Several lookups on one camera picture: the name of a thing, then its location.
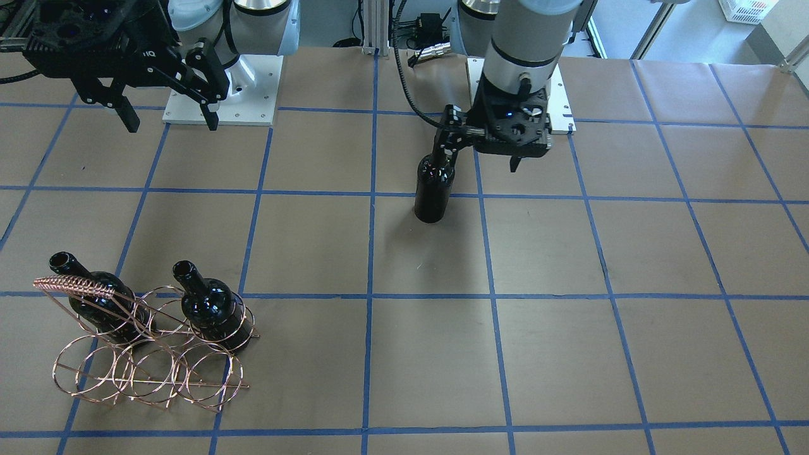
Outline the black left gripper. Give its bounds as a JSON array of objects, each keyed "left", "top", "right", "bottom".
[{"left": 432, "top": 82, "right": 552, "bottom": 173}]

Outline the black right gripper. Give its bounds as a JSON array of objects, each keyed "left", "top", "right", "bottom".
[{"left": 22, "top": 1, "right": 229, "bottom": 133}]

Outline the dark wine bottle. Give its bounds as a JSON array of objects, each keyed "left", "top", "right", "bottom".
[
  {"left": 414, "top": 152, "right": 456, "bottom": 224},
  {"left": 172, "top": 260, "right": 253, "bottom": 353}
]

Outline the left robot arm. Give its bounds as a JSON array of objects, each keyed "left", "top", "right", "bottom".
[{"left": 430, "top": 1, "right": 581, "bottom": 172}]

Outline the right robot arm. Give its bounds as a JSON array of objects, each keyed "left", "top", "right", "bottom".
[{"left": 2, "top": 1, "right": 300, "bottom": 133}]

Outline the dark wine bottle in basket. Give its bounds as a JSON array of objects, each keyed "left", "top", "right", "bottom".
[{"left": 172, "top": 260, "right": 253, "bottom": 353}]

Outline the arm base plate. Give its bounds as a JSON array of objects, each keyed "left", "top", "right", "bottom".
[
  {"left": 162, "top": 54, "right": 285, "bottom": 126},
  {"left": 467, "top": 57, "right": 577, "bottom": 135}
]

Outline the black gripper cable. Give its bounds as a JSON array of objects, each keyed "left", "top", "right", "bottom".
[{"left": 392, "top": 0, "right": 451, "bottom": 124}]

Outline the aluminium frame post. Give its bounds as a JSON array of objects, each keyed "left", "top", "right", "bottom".
[{"left": 360, "top": 0, "right": 391, "bottom": 59}]

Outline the copper wire wine basket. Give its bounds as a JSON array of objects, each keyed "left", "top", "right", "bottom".
[{"left": 33, "top": 276, "right": 250, "bottom": 413}]

